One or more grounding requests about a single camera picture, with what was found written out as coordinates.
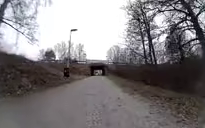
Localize dark underpass bridge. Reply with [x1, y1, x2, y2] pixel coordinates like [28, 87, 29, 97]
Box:
[69, 59, 131, 77]

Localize dark bin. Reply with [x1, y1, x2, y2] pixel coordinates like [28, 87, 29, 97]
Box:
[63, 67, 71, 79]

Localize street lamp pole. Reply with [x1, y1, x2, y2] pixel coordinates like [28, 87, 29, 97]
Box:
[67, 28, 79, 69]

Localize grey asphalt path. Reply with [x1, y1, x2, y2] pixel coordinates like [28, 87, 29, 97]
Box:
[0, 74, 191, 128]

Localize distant bare trees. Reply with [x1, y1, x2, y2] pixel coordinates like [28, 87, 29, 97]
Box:
[37, 40, 88, 62]

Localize brown bare hedge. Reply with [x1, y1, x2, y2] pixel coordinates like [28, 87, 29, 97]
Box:
[106, 61, 205, 99]

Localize row of bare trees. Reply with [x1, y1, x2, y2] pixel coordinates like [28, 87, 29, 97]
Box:
[121, 0, 205, 68]

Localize leaf-strewn verge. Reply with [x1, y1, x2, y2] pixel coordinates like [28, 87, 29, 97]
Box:
[105, 73, 205, 128]

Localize brown earth embankment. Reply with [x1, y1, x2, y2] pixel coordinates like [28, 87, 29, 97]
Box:
[0, 49, 91, 101]

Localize large bare tree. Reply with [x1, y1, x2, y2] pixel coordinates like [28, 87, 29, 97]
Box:
[0, 0, 53, 51]

